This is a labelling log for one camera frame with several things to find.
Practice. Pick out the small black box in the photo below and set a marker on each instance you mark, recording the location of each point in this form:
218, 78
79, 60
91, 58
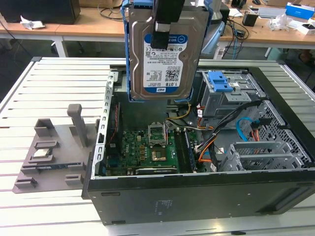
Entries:
249, 20

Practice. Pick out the large black computer tower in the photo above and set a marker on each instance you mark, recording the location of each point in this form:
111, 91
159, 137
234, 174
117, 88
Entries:
37, 11

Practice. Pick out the black open PC case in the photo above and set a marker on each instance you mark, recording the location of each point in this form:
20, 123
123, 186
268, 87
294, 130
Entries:
197, 201

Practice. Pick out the CPU socket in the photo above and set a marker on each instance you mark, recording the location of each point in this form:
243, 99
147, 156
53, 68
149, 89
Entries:
158, 155

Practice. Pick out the black desk holder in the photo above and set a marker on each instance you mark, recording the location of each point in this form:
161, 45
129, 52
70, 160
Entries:
238, 3

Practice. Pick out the grey flat box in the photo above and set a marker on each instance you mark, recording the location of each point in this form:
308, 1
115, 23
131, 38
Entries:
272, 12

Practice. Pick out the blue plastic drive latch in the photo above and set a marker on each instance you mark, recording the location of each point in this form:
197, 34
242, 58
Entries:
219, 82

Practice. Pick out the grey power supply unit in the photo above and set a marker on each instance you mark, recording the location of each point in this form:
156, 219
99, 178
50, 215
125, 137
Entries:
142, 113

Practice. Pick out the white open box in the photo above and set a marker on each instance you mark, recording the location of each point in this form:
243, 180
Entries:
302, 28

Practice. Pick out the white power strip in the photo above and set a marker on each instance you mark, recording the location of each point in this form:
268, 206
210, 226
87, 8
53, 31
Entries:
219, 53

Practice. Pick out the hard disk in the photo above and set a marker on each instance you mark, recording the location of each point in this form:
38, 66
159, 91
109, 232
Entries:
160, 73

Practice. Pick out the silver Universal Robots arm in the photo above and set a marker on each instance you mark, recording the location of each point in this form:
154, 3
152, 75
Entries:
214, 37

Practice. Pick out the pale green bin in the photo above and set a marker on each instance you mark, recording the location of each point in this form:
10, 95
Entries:
275, 55

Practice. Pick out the grey optical drive cage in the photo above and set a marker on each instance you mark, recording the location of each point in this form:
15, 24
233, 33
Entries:
216, 105

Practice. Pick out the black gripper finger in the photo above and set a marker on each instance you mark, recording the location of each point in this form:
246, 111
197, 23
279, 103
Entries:
167, 12

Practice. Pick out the grey parts rack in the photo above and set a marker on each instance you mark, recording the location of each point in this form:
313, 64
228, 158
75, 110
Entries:
61, 150

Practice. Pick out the grey metal disk bay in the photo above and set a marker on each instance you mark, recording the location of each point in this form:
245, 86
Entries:
258, 147

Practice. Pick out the black graphics card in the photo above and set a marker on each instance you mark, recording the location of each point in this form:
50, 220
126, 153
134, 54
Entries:
155, 170

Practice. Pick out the installed RAM stick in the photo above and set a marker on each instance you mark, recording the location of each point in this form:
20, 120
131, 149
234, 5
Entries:
191, 152

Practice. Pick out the silver CPU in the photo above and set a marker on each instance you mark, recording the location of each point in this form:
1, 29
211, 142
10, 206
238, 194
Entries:
41, 153

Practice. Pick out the clear plastic bag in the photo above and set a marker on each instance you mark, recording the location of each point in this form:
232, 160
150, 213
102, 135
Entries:
278, 23

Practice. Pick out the crumpled white paper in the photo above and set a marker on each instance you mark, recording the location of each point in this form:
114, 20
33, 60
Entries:
32, 24

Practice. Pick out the blue RAM stick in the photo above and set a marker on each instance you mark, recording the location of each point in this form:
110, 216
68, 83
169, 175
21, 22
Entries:
54, 167

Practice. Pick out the blue and white box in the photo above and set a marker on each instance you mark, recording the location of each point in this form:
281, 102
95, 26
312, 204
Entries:
299, 11

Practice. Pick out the green motherboard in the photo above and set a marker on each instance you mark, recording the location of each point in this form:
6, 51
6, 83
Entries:
135, 147

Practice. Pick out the wooden desk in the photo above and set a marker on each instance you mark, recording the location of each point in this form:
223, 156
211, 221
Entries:
81, 27

